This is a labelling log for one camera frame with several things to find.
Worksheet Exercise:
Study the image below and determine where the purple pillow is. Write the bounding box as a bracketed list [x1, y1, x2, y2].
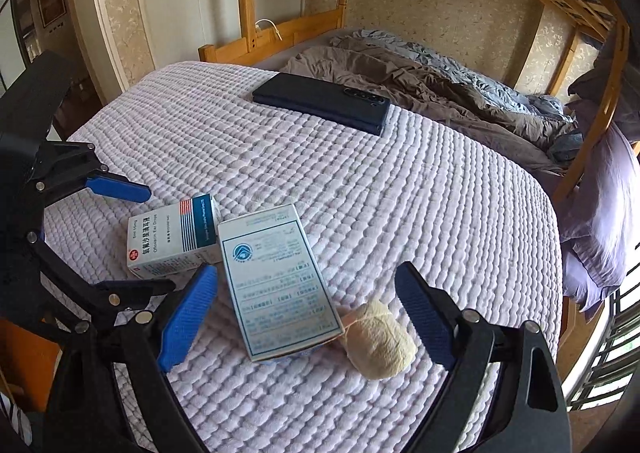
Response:
[560, 123, 638, 319]

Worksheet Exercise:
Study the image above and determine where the dark blue phone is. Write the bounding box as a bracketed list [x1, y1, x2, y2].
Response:
[251, 72, 392, 136]

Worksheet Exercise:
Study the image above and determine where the orange wooden furniture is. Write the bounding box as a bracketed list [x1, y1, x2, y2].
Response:
[0, 318, 63, 386]

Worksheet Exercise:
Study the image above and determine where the black window railing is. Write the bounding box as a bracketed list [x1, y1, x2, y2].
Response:
[565, 278, 640, 411]

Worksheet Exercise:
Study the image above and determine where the dark grey cloth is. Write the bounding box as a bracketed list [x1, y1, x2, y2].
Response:
[567, 28, 640, 144]

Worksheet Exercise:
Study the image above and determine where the lilac quilted blanket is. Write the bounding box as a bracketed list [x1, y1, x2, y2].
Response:
[42, 60, 561, 453]

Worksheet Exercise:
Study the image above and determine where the beige bandage roll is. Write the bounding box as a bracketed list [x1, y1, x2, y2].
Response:
[336, 299, 418, 380]

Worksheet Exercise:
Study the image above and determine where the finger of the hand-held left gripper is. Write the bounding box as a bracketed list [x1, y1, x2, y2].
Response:
[27, 142, 152, 206]
[26, 229, 177, 330]

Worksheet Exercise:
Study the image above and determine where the wooden bunk bed frame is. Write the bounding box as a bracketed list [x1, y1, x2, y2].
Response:
[197, 0, 633, 204]

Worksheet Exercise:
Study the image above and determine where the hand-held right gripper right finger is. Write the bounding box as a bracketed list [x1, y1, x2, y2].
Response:
[394, 261, 572, 453]

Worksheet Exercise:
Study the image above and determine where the white cable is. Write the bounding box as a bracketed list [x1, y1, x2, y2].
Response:
[254, 19, 283, 41]

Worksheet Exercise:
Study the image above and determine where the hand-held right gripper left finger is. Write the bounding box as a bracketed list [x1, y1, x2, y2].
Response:
[42, 263, 219, 453]

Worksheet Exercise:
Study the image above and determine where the white door frame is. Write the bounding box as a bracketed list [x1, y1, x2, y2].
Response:
[65, 0, 146, 106]

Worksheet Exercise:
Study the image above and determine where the brown duvet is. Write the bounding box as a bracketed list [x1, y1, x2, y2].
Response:
[280, 46, 566, 174]

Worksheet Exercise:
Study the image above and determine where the white box with red logo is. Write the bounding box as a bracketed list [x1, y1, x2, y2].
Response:
[126, 193, 223, 279]

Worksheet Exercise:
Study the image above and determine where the framed wall picture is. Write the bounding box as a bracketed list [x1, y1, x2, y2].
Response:
[37, 0, 68, 27]

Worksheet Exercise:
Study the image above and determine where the white and blue medicine box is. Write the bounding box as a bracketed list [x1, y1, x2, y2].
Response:
[216, 204, 346, 364]

